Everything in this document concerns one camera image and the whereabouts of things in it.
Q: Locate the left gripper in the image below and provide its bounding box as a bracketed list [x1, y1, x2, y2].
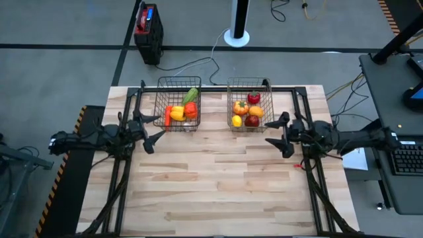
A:
[127, 111, 167, 155]

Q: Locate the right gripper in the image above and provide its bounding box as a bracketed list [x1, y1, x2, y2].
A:
[264, 111, 307, 159]

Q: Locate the long orange-red pepper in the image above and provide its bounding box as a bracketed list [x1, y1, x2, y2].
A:
[164, 105, 174, 128]

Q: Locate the yellow bell pepper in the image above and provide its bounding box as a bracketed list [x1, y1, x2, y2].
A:
[169, 105, 187, 122]

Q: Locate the dark red apple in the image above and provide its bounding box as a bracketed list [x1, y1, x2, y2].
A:
[244, 114, 260, 128]

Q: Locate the yellow-orange mango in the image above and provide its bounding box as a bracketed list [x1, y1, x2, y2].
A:
[248, 105, 265, 119]

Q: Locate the red-orange bell pepper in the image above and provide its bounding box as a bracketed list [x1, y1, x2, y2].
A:
[183, 101, 199, 120]

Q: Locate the orange persimmon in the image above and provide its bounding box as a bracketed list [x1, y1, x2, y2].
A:
[232, 100, 250, 116]

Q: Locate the green cucumber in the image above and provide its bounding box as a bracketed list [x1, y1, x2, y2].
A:
[181, 87, 200, 107]

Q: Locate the white paper sheet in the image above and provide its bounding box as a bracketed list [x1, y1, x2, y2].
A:
[341, 150, 369, 171]

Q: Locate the red and black power station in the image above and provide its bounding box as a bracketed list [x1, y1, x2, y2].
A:
[133, 1, 165, 65]

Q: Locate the black mat with hazard stripes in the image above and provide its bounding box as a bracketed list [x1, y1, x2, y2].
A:
[377, 0, 423, 36]
[32, 104, 106, 238]

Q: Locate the grey side desk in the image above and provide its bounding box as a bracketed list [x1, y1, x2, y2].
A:
[358, 52, 423, 216]

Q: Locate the black pole with white base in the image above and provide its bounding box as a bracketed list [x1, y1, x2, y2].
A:
[223, 0, 250, 48]

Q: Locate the black keyboard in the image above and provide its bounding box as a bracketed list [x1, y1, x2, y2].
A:
[389, 139, 423, 177]

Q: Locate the black device with blue screen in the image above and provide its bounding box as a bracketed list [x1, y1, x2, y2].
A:
[402, 81, 423, 112]

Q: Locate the grey equipment stand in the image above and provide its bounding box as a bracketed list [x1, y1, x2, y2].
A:
[0, 132, 55, 238]

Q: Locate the black slanted stand pole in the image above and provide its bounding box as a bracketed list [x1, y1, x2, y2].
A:
[372, 11, 423, 65]

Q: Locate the black flat device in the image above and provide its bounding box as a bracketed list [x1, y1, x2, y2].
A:
[406, 54, 423, 79]

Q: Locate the black wire basket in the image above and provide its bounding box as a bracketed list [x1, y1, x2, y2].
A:
[226, 76, 276, 132]
[152, 76, 202, 133]

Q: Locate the thin black cable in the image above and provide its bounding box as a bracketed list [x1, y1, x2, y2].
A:
[330, 75, 370, 118]

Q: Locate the black metal table frame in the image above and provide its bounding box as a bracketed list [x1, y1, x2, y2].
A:
[75, 79, 361, 238]

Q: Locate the thin yellow cable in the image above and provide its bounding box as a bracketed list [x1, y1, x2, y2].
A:
[325, 73, 364, 100]

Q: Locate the black floor cable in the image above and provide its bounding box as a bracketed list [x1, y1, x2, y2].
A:
[154, 57, 229, 87]

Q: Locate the white floor cable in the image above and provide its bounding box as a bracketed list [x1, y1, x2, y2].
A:
[167, 28, 231, 82]

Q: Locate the yellow floor cable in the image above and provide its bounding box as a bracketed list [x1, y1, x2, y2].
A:
[301, 0, 328, 20]

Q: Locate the black looped cable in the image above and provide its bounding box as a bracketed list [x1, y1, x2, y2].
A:
[270, 0, 291, 23]

